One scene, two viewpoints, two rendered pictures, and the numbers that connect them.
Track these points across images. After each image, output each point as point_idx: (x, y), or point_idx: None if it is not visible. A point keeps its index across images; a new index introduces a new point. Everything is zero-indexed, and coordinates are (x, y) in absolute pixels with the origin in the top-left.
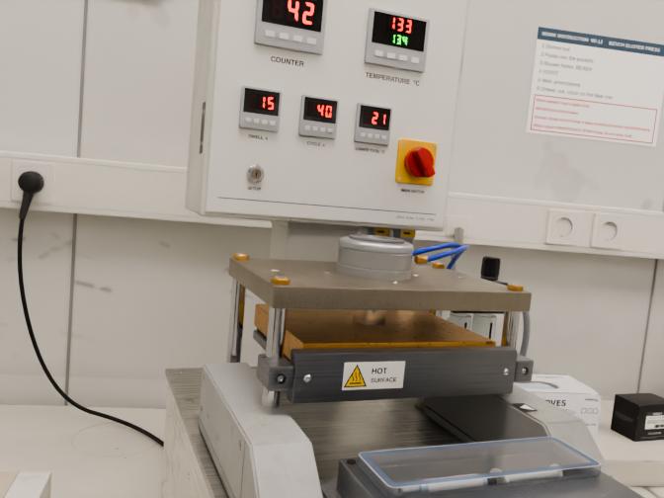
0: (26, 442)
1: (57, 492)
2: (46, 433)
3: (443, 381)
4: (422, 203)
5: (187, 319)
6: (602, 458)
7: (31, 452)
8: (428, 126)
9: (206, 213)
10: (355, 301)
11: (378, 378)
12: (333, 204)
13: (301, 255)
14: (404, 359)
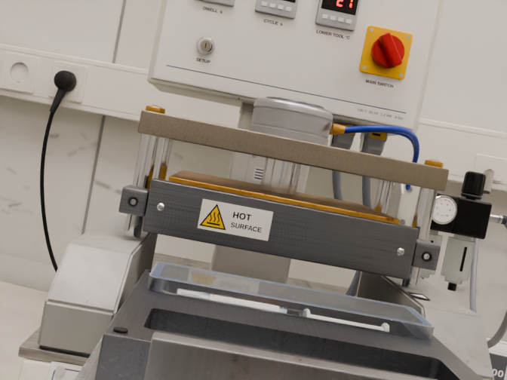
0: (16, 312)
1: (14, 349)
2: (38, 311)
3: (318, 245)
4: (390, 98)
5: None
6: (486, 358)
7: (14, 319)
8: (404, 15)
9: (153, 80)
10: (227, 141)
11: (240, 225)
12: (286, 86)
13: None
14: (273, 209)
